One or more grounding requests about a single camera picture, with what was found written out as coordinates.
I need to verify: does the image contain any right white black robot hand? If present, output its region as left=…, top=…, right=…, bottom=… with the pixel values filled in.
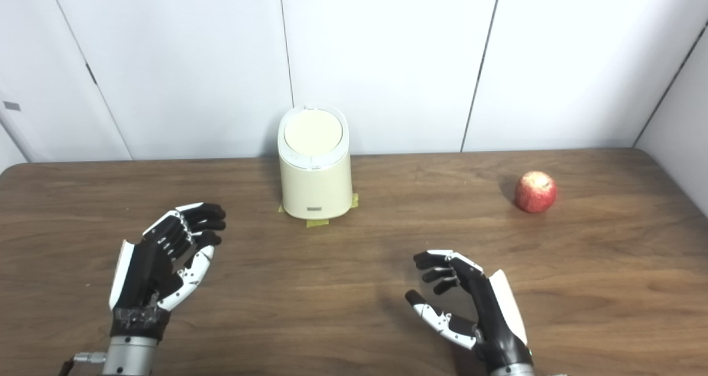
left=405, top=249, right=535, bottom=374

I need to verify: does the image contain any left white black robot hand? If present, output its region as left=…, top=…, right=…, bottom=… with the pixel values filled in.
left=109, top=202, right=227, bottom=341

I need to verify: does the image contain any red apple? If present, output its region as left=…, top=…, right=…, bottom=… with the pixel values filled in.
left=515, top=171, right=558, bottom=214

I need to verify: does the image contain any cream round bin lid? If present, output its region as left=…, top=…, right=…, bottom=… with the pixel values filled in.
left=284, top=108, right=344, bottom=156

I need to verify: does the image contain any cream-colored round bin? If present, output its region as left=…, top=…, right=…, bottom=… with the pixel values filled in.
left=277, top=105, right=353, bottom=221

